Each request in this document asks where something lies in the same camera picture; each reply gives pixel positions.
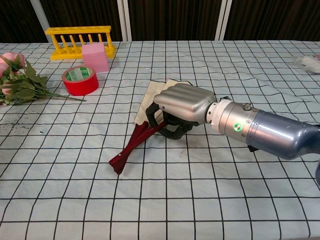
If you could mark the red adhesive tape roll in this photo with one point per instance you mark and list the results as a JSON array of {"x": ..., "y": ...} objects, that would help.
[{"x": 82, "y": 86}]

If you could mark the crumpled clear plastic bag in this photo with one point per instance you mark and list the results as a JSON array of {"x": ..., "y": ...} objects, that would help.
[{"x": 308, "y": 62}]

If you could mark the artificial pink rose bouquet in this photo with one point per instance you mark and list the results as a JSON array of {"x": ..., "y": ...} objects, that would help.
[{"x": 22, "y": 86}]

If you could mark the slanted white frame post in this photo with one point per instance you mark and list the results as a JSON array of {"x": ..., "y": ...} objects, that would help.
[{"x": 41, "y": 22}]

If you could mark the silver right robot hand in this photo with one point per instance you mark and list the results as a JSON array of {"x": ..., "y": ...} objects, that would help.
[{"x": 185, "y": 102}]

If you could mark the ink painted paper folding fan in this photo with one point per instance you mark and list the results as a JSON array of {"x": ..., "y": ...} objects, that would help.
[{"x": 125, "y": 155}]

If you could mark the black grid checkered tablecloth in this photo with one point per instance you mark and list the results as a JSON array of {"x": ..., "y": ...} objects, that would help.
[{"x": 160, "y": 195}]

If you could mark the yellow plastic test tube rack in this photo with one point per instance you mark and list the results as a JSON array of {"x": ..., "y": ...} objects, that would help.
[{"x": 57, "y": 56}]

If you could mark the pink foam block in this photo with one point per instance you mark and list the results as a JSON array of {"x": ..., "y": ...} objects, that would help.
[{"x": 96, "y": 58}]

